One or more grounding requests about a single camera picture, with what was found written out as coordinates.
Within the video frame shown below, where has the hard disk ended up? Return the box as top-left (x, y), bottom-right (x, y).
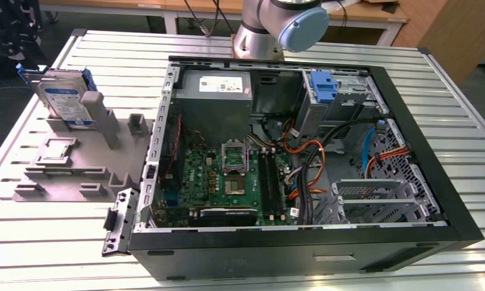
top-left (16, 63), bottom-right (96, 130)

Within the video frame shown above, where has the grey metal disk bay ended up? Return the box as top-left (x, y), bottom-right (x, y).
top-left (332, 178), bottom-right (429, 225)

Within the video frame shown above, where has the metal socket cover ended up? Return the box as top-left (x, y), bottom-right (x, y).
top-left (221, 139), bottom-right (250, 176)

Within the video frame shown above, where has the green motherboard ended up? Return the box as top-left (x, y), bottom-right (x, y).
top-left (157, 141), bottom-right (304, 227)

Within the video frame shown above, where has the CPU socket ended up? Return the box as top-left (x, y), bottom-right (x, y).
top-left (224, 175), bottom-right (249, 196)

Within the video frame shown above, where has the grey power supply unit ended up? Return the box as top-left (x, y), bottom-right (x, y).
top-left (173, 69), bottom-right (253, 143)

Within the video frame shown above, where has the black RAM slot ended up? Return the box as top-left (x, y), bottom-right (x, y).
top-left (268, 148), bottom-right (286, 221)

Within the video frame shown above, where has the black fan shroud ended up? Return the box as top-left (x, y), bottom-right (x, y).
top-left (250, 70), bottom-right (304, 118)

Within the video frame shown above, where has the black graphics card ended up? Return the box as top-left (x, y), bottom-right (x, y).
top-left (188, 207), bottom-right (260, 227)

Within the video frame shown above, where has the blue expansion slot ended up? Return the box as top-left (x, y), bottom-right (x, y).
top-left (164, 189), bottom-right (180, 209)

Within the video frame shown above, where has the blue plastic drive latch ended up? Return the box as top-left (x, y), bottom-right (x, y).
top-left (310, 71), bottom-right (338, 104)

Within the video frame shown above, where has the grey metal drive cage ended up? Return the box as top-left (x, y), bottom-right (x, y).
top-left (297, 69), bottom-right (389, 141)

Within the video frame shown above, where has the black PC case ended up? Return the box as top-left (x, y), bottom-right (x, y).
top-left (101, 55), bottom-right (485, 281)

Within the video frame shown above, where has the grey parts rack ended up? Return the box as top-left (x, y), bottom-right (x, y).
top-left (13, 92), bottom-right (157, 202)

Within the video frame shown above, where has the silver CPU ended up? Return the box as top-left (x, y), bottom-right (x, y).
top-left (44, 141), bottom-right (70, 159)

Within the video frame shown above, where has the wooden desk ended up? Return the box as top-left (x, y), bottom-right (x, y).
top-left (40, 0), bottom-right (412, 46)

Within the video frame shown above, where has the brown wooden cabinet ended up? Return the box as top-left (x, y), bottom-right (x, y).
top-left (393, 0), bottom-right (485, 87)

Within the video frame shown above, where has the person in dark patterned clothes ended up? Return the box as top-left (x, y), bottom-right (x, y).
top-left (0, 0), bottom-right (46, 71)

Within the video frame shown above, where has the orange power wire bundle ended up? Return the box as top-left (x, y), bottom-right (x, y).
top-left (366, 146), bottom-right (412, 176)
top-left (282, 121), bottom-right (326, 189)

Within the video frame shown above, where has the thin red wire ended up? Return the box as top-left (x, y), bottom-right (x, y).
top-left (161, 115), bottom-right (184, 179)

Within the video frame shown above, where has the blue data wire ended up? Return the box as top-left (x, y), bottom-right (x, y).
top-left (362, 119), bottom-right (388, 179)

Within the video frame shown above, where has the grey card retention bracket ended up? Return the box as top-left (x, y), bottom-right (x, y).
top-left (101, 187), bottom-right (141, 257)

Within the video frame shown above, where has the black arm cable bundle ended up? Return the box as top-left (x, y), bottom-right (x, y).
top-left (184, 0), bottom-right (237, 38)

